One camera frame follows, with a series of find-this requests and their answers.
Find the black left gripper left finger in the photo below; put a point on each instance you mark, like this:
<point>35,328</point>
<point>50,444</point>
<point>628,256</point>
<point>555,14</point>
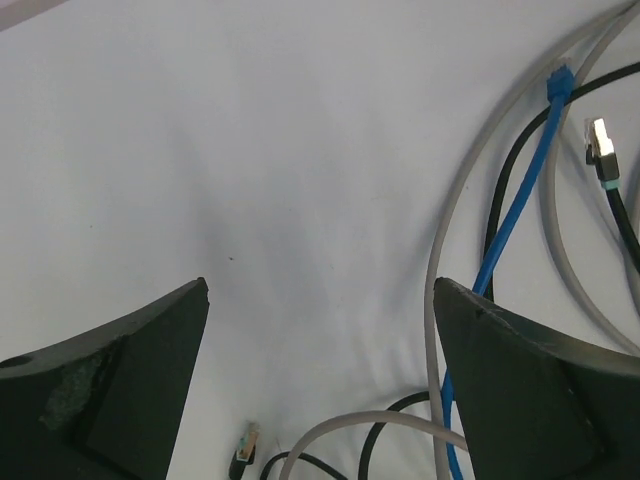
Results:
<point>108,403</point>

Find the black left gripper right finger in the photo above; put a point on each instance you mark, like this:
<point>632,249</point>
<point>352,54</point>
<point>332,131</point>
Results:
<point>536,403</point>

